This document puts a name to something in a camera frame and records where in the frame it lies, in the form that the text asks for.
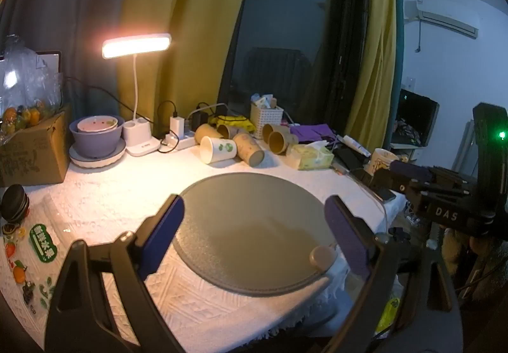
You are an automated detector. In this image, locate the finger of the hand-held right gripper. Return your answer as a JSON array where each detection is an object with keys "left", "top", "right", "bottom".
[
  {"left": 371, "top": 170, "right": 423, "bottom": 208},
  {"left": 389, "top": 160, "right": 477, "bottom": 190}
]

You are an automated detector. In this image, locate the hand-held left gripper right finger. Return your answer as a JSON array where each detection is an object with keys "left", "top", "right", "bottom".
[{"left": 323, "top": 195, "right": 465, "bottom": 353}]

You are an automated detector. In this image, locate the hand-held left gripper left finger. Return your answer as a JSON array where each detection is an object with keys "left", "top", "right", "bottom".
[{"left": 44, "top": 193, "right": 186, "bottom": 353}]

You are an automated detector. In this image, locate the white paper cup green print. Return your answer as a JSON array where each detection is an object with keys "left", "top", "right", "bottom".
[{"left": 199, "top": 136, "right": 238, "bottom": 165}]

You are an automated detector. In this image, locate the brown paper cup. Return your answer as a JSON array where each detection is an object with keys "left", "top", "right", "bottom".
[
  {"left": 269, "top": 131, "right": 299, "bottom": 156},
  {"left": 217, "top": 123, "right": 249, "bottom": 140},
  {"left": 262, "top": 123, "right": 287, "bottom": 142},
  {"left": 194, "top": 123, "right": 225, "bottom": 146},
  {"left": 232, "top": 133, "right": 265, "bottom": 167}
]

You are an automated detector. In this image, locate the person's right hand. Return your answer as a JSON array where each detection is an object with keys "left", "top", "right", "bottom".
[{"left": 441, "top": 228, "right": 497, "bottom": 278}]

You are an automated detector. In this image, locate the white mug yellow print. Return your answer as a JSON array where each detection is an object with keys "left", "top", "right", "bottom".
[{"left": 364, "top": 148, "right": 400, "bottom": 177}]

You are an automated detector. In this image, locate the small round beige lid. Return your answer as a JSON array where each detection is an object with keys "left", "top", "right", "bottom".
[{"left": 309, "top": 244, "right": 339, "bottom": 270}]

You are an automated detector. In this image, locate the black wallet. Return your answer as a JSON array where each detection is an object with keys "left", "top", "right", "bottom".
[{"left": 333, "top": 147, "right": 368, "bottom": 172}]

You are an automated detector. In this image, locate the white tube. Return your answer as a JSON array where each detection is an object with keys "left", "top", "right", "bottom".
[{"left": 343, "top": 135, "right": 372, "bottom": 157}]

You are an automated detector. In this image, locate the black monitor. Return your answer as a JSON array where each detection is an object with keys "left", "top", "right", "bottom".
[{"left": 396, "top": 89, "right": 440, "bottom": 148}]

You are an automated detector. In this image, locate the round grey table mat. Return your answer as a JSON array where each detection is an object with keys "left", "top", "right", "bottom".
[{"left": 172, "top": 173, "right": 350, "bottom": 295}]

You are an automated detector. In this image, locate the green tissue pack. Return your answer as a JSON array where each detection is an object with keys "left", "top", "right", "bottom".
[{"left": 286, "top": 141, "right": 335, "bottom": 171}]

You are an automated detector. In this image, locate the white plate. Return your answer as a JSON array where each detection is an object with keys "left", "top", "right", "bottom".
[{"left": 69, "top": 137, "right": 127, "bottom": 170}]

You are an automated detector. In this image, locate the yellow-green plastic bag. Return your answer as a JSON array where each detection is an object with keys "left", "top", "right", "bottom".
[{"left": 375, "top": 295, "right": 402, "bottom": 335}]

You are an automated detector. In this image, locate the purple cloth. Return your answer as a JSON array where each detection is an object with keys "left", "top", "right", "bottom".
[{"left": 286, "top": 123, "right": 338, "bottom": 146}]

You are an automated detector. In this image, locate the white power strip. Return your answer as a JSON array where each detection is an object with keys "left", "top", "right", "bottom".
[{"left": 160, "top": 131, "right": 197, "bottom": 151}]

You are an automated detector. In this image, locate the purple bowl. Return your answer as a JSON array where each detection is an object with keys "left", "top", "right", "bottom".
[{"left": 70, "top": 115, "right": 124, "bottom": 159}]

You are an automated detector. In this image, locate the black power adapter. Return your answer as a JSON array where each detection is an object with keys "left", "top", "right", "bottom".
[{"left": 191, "top": 111, "right": 215, "bottom": 132}]

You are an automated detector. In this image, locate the clear fruit-print plastic package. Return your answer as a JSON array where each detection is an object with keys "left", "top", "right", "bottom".
[{"left": 0, "top": 194, "right": 77, "bottom": 311}]

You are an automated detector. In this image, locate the pink bowl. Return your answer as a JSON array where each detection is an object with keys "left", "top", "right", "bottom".
[{"left": 77, "top": 117, "right": 118, "bottom": 133}]

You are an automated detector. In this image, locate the teal curtain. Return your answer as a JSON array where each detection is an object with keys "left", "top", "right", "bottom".
[{"left": 389, "top": 0, "right": 406, "bottom": 147}]

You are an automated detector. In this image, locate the yellow snack bag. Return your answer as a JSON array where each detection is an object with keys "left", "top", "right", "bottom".
[{"left": 209, "top": 115, "right": 256, "bottom": 132}]

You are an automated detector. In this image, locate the yellow curtain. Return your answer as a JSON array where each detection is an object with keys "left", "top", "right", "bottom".
[
  {"left": 117, "top": 0, "right": 261, "bottom": 139},
  {"left": 344, "top": 0, "right": 398, "bottom": 144}
]

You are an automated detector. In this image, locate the white woven basket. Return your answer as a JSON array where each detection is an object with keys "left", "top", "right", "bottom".
[{"left": 250, "top": 93, "right": 285, "bottom": 136}]

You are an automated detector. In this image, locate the brown cardboard box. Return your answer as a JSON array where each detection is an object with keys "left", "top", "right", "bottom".
[{"left": 0, "top": 105, "right": 72, "bottom": 188}]

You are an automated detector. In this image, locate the black round case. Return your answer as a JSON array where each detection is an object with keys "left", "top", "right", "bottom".
[{"left": 1, "top": 184, "right": 31, "bottom": 224}]

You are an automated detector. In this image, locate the white air conditioner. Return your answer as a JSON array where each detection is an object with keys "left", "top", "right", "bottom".
[{"left": 404, "top": 0, "right": 479, "bottom": 40}]

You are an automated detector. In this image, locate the dark glass window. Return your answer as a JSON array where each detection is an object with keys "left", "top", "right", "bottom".
[{"left": 218, "top": 0, "right": 372, "bottom": 132}]

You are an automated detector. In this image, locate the white desk lamp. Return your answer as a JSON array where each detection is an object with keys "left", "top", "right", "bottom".
[{"left": 102, "top": 33, "right": 172, "bottom": 157}]

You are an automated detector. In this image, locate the clear plastic fruit bag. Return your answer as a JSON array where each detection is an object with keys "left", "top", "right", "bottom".
[{"left": 0, "top": 34, "right": 64, "bottom": 136}]

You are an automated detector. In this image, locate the grey curtain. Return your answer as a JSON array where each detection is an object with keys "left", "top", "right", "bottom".
[{"left": 0, "top": 0, "right": 148, "bottom": 128}]

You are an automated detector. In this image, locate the black looped cable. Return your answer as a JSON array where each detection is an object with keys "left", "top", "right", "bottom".
[{"left": 157, "top": 100, "right": 180, "bottom": 154}]

